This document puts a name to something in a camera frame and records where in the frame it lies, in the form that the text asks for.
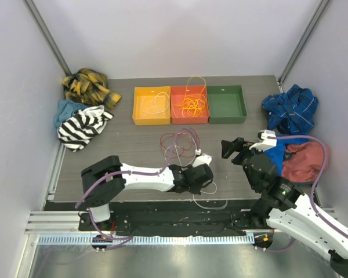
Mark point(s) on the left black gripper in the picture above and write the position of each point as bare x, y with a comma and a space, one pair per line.
196, 190

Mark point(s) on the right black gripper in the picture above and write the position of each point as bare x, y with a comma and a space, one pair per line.
238, 145

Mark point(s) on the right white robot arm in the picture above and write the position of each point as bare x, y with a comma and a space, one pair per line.
285, 207

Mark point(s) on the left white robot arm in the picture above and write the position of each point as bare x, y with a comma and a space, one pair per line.
104, 180

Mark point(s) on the green plastic bin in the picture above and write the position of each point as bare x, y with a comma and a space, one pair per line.
226, 104

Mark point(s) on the bright blue cloth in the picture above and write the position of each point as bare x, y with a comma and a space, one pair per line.
276, 154

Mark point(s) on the red plastic bin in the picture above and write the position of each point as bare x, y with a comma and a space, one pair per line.
189, 105

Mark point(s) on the blue plaid cloth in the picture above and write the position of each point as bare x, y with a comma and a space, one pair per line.
291, 112

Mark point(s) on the salmon red cloth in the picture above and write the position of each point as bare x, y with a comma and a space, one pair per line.
302, 162

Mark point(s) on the yellow plastic bin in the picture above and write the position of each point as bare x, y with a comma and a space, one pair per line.
152, 106

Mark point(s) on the black white striped cloth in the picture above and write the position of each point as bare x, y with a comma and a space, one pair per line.
78, 131

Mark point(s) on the yellow plaid cloth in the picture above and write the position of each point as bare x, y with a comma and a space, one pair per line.
90, 87

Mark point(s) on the teal cloth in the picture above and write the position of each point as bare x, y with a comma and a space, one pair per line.
66, 109

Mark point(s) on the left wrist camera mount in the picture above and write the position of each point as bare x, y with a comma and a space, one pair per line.
201, 158

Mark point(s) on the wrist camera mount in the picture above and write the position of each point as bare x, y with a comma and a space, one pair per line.
267, 140
201, 158

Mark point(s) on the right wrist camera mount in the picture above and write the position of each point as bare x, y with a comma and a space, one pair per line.
267, 140

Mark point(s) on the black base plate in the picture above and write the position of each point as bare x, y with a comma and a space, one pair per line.
171, 218

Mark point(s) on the right aluminium frame post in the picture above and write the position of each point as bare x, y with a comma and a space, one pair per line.
303, 40

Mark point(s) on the aluminium frame post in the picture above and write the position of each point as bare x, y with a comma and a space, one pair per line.
45, 32
303, 40

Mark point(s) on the white slotted cable duct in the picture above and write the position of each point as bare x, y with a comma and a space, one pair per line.
94, 239

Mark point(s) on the left aluminium frame post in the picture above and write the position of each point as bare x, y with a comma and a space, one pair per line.
45, 32

